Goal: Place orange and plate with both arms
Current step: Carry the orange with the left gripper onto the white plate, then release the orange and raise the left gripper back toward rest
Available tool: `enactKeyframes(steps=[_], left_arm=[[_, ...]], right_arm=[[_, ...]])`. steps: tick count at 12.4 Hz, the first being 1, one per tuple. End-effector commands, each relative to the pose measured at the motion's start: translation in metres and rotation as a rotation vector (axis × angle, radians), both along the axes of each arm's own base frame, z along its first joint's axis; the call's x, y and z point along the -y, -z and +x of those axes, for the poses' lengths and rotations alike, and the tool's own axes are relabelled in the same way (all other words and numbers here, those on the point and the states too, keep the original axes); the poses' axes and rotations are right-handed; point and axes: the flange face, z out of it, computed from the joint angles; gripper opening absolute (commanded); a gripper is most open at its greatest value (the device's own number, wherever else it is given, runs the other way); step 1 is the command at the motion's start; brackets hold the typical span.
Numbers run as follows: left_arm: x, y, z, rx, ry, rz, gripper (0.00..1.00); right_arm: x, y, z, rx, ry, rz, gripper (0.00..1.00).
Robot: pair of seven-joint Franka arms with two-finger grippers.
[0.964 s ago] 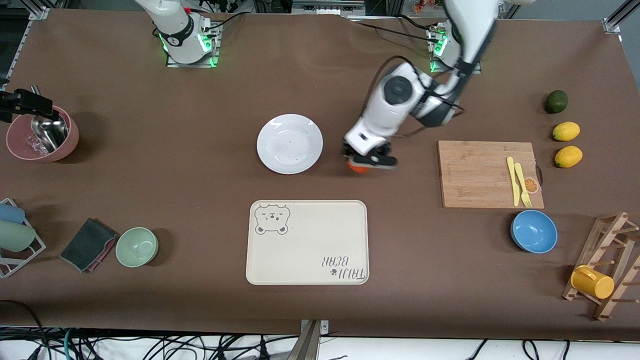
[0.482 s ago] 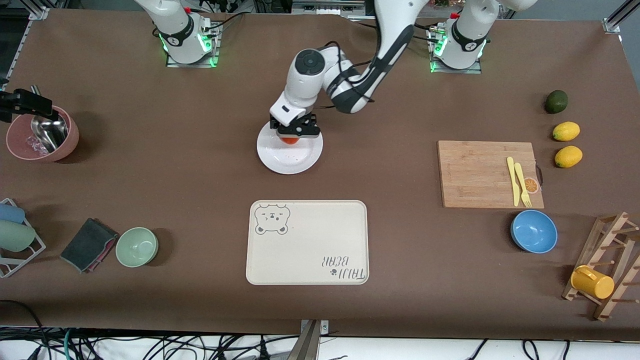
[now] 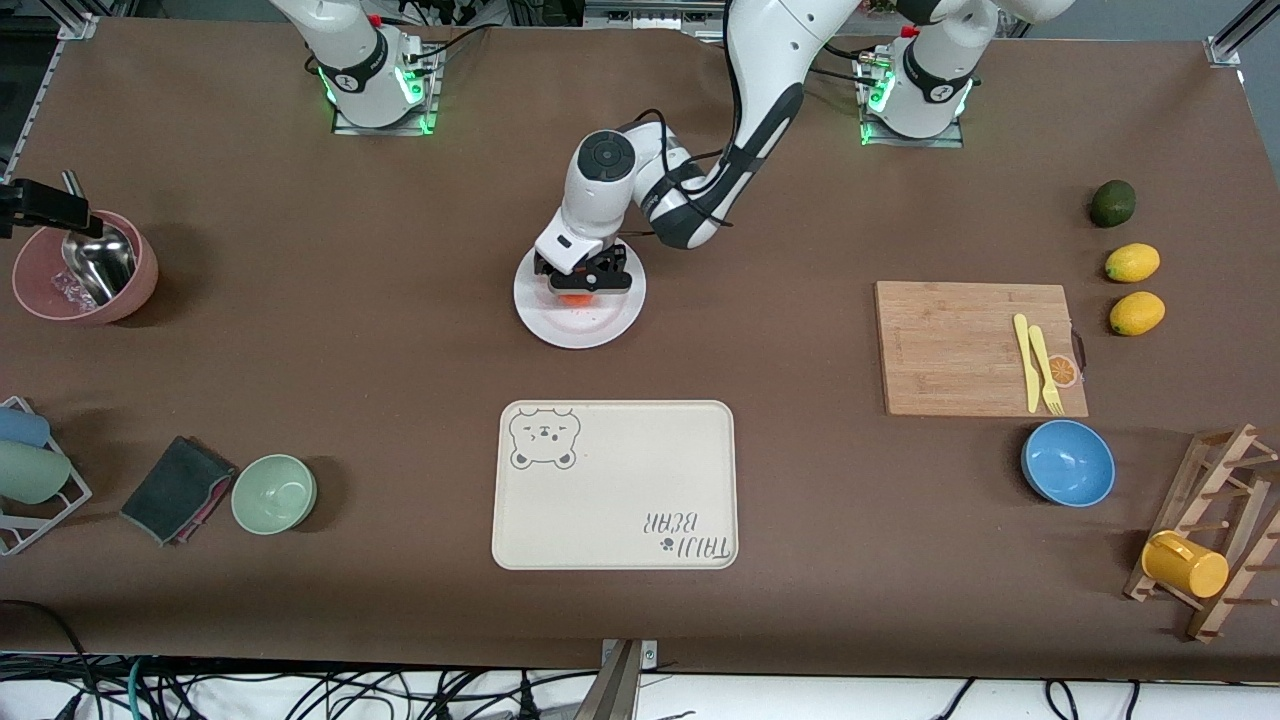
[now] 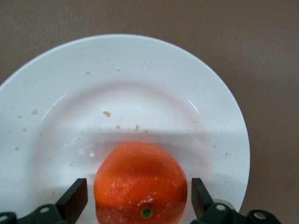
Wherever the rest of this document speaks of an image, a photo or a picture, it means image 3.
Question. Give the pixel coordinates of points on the folded dark grey cloth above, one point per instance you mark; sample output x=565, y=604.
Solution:
x=175, y=485

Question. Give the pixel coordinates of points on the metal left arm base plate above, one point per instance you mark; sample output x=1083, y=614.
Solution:
x=950, y=142

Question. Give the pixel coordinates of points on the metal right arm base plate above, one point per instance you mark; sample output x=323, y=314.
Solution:
x=340, y=127

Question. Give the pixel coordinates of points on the light blue cup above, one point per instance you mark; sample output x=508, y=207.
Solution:
x=20, y=427

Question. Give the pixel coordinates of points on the bamboo cutting board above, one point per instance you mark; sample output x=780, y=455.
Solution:
x=940, y=340

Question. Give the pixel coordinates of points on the blue bowl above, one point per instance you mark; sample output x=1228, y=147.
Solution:
x=1068, y=463

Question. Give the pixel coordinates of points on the aluminium table corner bracket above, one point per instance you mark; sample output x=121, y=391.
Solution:
x=1235, y=40
x=78, y=25

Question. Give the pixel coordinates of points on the pink bowl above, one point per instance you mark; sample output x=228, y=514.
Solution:
x=145, y=280

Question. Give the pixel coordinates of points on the toy orange slice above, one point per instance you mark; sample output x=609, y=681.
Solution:
x=1066, y=372

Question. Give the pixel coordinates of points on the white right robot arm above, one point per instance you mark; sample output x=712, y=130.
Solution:
x=360, y=70

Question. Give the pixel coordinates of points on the orange mandarin fruit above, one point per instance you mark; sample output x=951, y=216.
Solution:
x=575, y=298

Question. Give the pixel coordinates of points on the yellow plastic fork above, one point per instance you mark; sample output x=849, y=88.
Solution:
x=1042, y=355

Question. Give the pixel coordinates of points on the grey metal equipment box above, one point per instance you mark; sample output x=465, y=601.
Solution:
x=655, y=12

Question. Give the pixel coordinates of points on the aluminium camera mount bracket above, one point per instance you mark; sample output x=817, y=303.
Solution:
x=625, y=680

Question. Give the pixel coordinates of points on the dark green avocado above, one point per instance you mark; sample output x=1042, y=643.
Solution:
x=1112, y=204

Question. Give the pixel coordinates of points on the yellow plastic knife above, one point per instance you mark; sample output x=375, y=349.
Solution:
x=1024, y=360

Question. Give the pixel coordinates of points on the yellow plastic mug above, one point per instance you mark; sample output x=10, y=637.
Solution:
x=1185, y=565

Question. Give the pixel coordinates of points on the cream bear print tray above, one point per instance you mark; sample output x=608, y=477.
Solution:
x=615, y=490

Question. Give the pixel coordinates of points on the pale green cup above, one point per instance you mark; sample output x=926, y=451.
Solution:
x=30, y=473

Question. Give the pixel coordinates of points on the pale green bowl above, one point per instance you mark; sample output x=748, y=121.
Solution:
x=273, y=495

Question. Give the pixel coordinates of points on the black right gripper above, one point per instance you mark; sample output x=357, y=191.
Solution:
x=32, y=204

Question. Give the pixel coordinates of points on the stainless steel ladle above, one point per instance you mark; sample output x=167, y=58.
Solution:
x=100, y=265

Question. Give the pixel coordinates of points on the white round plate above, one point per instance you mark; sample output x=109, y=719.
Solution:
x=575, y=325

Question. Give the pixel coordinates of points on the wooden peg drying rack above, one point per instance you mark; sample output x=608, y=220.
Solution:
x=1180, y=480

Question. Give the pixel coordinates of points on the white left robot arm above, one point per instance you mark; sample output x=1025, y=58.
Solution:
x=760, y=60

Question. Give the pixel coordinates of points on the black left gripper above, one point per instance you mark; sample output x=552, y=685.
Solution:
x=598, y=271

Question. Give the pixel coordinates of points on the yellow lemon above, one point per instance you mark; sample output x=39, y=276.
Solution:
x=1137, y=313
x=1133, y=263

